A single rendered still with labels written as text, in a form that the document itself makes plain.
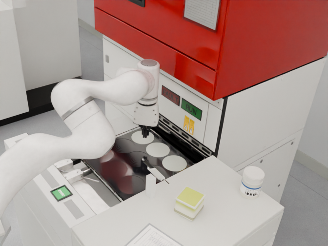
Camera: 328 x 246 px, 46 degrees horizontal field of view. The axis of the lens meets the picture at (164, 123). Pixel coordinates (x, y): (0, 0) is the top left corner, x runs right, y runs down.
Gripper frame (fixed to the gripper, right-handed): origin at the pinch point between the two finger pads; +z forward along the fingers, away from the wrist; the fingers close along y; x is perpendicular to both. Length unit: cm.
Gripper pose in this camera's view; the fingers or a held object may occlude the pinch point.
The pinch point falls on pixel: (145, 132)
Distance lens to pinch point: 158.8
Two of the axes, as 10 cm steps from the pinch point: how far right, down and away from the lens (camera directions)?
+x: 1.7, -5.4, 8.2
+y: 9.8, 1.5, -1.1
